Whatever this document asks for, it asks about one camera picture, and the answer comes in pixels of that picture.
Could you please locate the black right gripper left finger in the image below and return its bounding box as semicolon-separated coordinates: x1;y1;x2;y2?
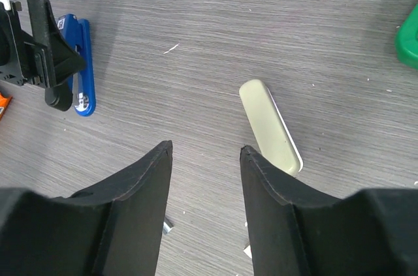
1;140;172;275

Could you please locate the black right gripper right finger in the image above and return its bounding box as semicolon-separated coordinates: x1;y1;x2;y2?
240;146;417;275

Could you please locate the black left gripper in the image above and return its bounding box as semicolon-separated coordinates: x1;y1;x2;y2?
0;0;87;89

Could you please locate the silver staple strip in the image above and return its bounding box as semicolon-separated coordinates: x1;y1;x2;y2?
163;218;174;235

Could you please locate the white red staple box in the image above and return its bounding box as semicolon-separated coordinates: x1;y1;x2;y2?
244;245;252;258

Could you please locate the orange snack packet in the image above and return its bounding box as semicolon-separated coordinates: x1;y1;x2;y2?
0;93;12;119

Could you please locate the green plastic basket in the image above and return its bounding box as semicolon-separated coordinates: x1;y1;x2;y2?
394;5;418;69

